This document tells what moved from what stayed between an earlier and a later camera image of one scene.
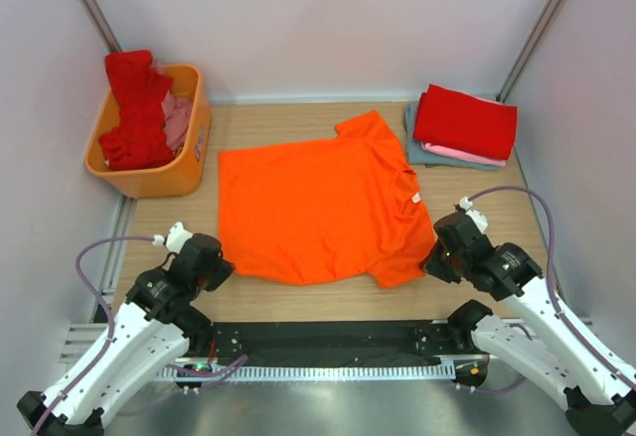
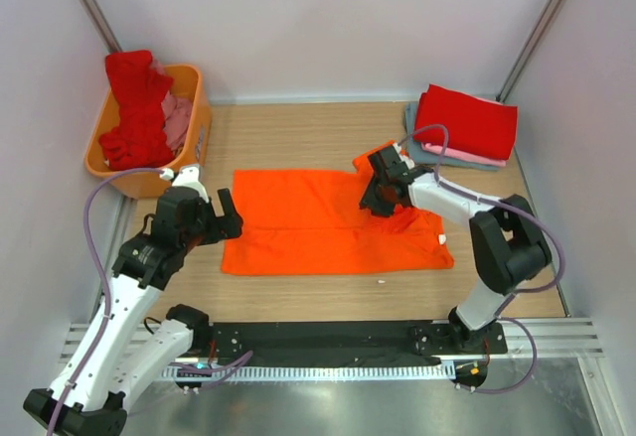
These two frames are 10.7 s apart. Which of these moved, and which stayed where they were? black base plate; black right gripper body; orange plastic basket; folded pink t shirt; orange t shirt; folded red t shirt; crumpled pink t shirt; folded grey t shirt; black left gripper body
Moved: black right gripper body; orange t shirt; black left gripper body
Stayed: crumpled pink t shirt; folded red t shirt; black base plate; folded grey t shirt; folded pink t shirt; orange plastic basket
